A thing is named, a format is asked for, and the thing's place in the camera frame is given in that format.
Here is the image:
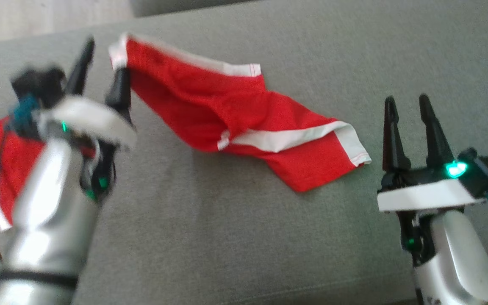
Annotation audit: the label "grey fabric sofa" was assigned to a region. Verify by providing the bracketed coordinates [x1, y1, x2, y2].
[0, 0, 488, 305]

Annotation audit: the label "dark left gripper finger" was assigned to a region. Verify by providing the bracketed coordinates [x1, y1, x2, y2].
[105, 68, 133, 123]
[64, 37, 96, 97]

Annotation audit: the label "red shorts with white trim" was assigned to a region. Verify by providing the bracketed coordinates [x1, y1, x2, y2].
[108, 33, 372, 194]

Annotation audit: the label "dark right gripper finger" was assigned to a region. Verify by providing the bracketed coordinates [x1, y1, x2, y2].
[382, 96, 412, 172]
[419, 94, 455, 169]

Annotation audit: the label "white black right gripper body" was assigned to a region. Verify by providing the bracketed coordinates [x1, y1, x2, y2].
[377, 160, 486, 213]

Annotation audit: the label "teal left camera connector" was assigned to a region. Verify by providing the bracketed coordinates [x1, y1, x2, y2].
[8, 95, 41, 136]

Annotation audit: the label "red jersey with white trim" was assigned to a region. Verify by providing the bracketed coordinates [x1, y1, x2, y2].
[0, 114, 49, 233]

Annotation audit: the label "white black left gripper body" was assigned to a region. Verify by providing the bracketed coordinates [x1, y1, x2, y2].
[36, 95, 138, 151]

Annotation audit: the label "dark grey sofa backrest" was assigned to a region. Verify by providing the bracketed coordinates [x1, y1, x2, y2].
[130, 0, 266, 17]

